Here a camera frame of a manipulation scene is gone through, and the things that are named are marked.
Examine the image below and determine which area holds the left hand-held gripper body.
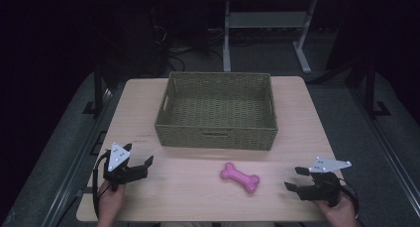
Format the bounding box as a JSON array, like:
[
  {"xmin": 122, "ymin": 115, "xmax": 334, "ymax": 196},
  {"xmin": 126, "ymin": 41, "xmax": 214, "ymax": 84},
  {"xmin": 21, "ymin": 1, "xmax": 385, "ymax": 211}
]
[{"xmin": 102, "ymin": 142, "xmax": 149, "ymax": 192}]

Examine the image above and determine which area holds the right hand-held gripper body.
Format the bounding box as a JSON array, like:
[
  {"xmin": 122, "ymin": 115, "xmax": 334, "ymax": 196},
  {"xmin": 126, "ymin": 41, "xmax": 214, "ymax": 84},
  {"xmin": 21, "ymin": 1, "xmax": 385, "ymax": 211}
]
[{"xmin": 296, "ymin": 156, "xmax": 353, "ymax": 208}]

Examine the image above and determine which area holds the person's right hand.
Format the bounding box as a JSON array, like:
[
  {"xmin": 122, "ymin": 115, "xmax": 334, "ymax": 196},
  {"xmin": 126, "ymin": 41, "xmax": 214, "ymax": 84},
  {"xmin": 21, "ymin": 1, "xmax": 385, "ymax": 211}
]
[{"xmin": 312, "ymin": 192, "xmax": 360, "ymax": 227}]

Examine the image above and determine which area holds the person's left hand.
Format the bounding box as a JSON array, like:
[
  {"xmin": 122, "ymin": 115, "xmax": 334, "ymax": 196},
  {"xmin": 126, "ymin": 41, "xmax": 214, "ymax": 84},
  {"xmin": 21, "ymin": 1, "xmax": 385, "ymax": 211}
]
[{"xmin": 96, "ymin": 179, "xmax": 127, "ymax": 227}]

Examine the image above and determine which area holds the pink bone toy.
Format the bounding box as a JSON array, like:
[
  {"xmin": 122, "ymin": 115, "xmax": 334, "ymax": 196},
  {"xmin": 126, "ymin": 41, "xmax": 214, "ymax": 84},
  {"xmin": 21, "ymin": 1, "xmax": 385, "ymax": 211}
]
[{"xmin": 219, "ymin": 162, "xmax": 262, "ymax": 195}]

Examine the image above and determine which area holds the black metal stand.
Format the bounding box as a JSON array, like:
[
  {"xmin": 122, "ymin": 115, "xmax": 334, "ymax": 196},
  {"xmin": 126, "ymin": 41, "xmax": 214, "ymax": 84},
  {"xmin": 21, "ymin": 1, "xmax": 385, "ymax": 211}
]
[
  {"xmin": 81, "ymin": 62, "xmax": 112, "ymax": 118},
  {"xmin": 362, "ymin": 59, "xmax": 392, "ymax": 118}
]

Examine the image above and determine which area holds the green woven basket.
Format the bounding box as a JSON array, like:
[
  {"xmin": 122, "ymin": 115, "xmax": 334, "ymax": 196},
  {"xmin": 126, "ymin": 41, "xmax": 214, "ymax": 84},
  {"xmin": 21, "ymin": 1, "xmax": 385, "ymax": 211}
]
[{"xmin": 154, "ymin": 71, "xmax": 279, "ymax": 152}]

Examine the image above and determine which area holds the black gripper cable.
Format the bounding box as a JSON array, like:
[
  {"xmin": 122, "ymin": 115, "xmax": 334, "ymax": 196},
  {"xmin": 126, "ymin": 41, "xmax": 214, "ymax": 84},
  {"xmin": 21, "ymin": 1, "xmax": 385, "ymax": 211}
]
[
  {"xmin": 338, "ymin": 177, "xmax": 362, "ymax": 220},
  {"xmin": 91, "ymin": 150, "xmax": 111, "ymax": 219}
]

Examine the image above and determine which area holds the aluminium rail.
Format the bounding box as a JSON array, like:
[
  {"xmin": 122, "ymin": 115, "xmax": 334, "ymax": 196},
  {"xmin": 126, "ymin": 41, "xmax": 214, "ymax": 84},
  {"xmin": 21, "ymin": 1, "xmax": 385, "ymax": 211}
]
[{"xmin": 41, "ymin": 87, "xmax": 125, "ymax": 227}]

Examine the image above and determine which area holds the bundle of floor cables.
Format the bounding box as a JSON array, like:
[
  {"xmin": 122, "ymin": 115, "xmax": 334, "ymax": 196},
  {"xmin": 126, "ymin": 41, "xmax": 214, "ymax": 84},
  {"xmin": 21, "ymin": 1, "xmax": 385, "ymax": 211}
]
[{"xmin": 150, "ymin": 23, "xmax": 226, "ymax": 72}]

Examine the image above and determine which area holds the white metal desk frame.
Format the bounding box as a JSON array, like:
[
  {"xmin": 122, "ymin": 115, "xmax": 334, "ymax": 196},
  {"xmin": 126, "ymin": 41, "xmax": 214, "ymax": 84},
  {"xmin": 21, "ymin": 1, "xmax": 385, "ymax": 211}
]
[{"xmin": 221, "ymin": 0, "xmax": 319, "ymax": 75}]

